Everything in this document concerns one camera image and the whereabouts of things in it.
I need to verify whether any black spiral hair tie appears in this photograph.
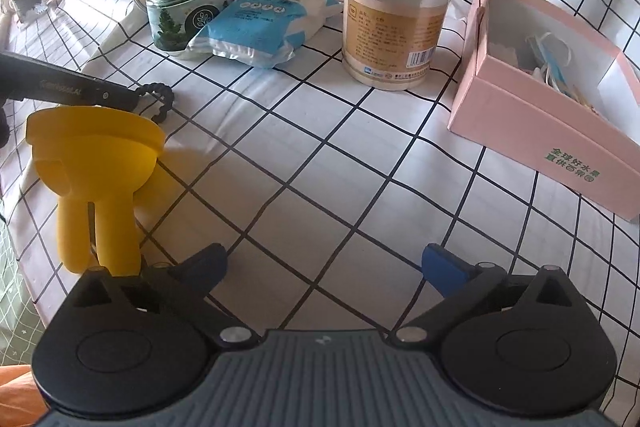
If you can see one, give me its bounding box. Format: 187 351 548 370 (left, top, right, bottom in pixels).
134 81 175 124

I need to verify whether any green lid glass jar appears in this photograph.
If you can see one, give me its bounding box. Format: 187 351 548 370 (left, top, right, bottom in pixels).
144 0 232 56

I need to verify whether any green cutting mat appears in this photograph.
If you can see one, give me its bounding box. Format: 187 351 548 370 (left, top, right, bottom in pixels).
0 196 42 364

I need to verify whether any clear plastic powder jar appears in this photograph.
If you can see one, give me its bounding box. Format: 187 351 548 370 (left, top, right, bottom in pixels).
342 0 459 92

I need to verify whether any yellow soft rubber toy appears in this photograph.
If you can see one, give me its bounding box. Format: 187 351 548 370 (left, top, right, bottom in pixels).
25 105 166 277

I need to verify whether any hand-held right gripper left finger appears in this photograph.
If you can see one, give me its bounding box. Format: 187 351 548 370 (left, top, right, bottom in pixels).
75 243 256 351

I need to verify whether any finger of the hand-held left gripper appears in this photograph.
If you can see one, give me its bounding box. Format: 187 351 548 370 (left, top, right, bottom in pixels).
94 79 145 110

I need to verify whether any orange cloth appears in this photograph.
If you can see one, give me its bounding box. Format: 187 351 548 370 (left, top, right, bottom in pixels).
0 361 47 427

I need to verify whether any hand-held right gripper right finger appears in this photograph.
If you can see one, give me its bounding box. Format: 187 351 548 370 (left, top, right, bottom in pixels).
392 244 581 348

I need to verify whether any blue cotton pad bag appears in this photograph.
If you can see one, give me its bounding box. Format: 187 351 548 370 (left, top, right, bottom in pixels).
185 0 346 69

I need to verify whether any pink cardboard box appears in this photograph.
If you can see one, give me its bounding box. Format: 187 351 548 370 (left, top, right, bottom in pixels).
446 0 640 222

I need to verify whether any blue face mask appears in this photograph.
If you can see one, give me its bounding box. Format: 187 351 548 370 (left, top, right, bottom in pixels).
524 32 577 96

